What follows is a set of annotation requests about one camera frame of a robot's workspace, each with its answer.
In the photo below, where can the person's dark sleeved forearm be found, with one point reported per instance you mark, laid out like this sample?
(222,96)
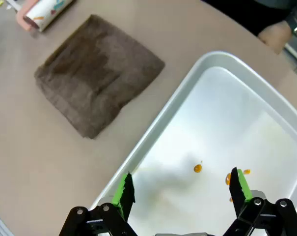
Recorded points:
(249,12)

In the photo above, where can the orange sauce spot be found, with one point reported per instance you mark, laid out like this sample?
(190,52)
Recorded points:
(227,179)
(247,171)
(197,168)

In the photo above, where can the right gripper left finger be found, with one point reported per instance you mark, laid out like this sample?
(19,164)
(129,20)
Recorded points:
(125,196)

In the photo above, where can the brown towel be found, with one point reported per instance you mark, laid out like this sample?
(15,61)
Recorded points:
(94,78)

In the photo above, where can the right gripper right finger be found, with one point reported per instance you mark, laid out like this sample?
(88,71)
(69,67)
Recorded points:
(239,194)

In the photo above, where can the silver metal baking tray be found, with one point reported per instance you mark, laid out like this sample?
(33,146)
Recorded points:
(226,118)

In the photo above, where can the person's bare hand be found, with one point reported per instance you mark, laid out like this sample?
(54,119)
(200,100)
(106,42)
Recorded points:
(276,37)

